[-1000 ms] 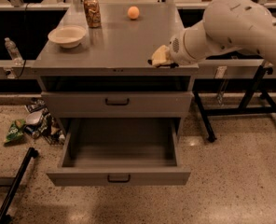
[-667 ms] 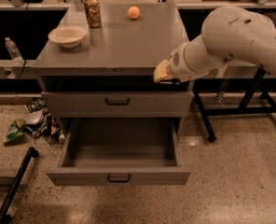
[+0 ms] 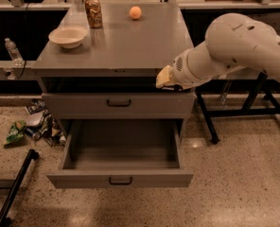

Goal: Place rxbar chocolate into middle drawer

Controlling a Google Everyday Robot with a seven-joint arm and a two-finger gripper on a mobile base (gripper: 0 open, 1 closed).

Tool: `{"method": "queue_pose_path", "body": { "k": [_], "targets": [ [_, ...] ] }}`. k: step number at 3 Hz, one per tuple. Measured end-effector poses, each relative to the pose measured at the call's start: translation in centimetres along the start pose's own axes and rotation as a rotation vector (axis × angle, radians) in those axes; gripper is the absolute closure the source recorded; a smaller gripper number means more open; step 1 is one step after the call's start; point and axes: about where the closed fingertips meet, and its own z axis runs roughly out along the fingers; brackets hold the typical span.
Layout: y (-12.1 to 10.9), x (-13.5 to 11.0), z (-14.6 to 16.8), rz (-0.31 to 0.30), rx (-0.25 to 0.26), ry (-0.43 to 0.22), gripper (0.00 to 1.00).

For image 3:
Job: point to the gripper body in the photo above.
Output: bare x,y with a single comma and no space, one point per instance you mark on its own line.
182,74

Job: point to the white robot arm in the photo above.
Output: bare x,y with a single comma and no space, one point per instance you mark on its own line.
232,42

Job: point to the grey metal drawer cabinet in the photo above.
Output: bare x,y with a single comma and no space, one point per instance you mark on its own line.
122,56

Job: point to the grey middle drawer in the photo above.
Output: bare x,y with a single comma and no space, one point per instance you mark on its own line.
119,105

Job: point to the grey open bottom drawer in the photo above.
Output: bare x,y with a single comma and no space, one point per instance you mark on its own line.
122,153

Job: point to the orange fruit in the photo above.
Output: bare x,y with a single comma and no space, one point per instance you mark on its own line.
135,12

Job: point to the gold crumpled drink can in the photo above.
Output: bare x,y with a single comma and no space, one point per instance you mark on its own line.
94,13

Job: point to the white paper bowl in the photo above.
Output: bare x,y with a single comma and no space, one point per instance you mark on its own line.
68,36

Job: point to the pile of snack packages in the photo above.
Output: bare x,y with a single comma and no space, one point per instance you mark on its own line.
41,125

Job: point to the grey chair seat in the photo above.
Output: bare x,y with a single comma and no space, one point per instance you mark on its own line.
271,19

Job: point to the clear plastic water bottle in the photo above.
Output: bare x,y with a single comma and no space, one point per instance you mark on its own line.
14,52

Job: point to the green chip bag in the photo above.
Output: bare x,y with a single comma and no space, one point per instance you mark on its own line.
16,132

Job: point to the black floor stand bar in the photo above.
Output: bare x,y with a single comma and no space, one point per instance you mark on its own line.
13,185

